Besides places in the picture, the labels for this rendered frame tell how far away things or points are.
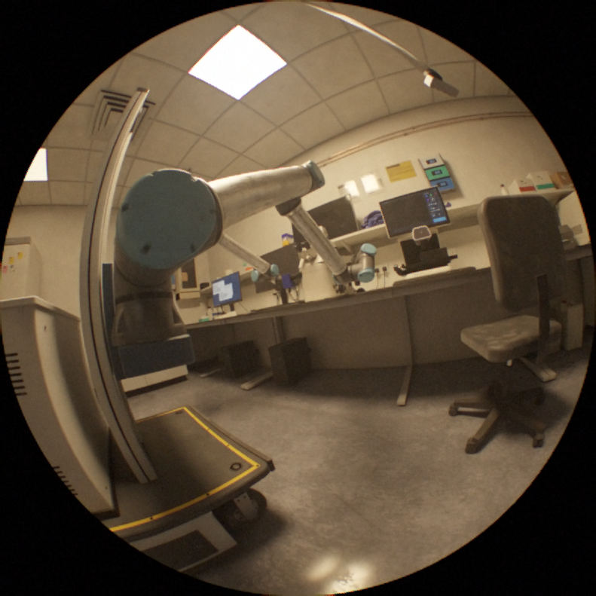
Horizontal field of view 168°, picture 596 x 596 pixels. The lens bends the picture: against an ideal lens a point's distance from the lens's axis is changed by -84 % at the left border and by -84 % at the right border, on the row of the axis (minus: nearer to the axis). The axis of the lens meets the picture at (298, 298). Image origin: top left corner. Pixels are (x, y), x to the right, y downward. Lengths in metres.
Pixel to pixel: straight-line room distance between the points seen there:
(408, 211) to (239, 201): 1.18
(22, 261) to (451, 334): 4.26
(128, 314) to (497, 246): 0.94
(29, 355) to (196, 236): 0.44
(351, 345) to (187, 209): 1.95
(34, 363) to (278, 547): 0.80
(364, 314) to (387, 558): 1.83
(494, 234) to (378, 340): 1.54
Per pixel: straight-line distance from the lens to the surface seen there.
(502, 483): 0.97
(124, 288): 0.47
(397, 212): 1.45
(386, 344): 1.99
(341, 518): 0.85
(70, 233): 3.60
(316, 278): 1.25
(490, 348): 0.83
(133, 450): 0.66
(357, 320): 2.01
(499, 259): 0.72
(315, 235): 0.94
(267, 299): 2.58
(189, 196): 0.32
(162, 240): 0.28
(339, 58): 2.22
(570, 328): 2.08
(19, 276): 2.84
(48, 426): 0.56
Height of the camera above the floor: 0.74
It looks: 2 degrees up
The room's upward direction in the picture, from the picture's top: 10 degrees counter-clockwise
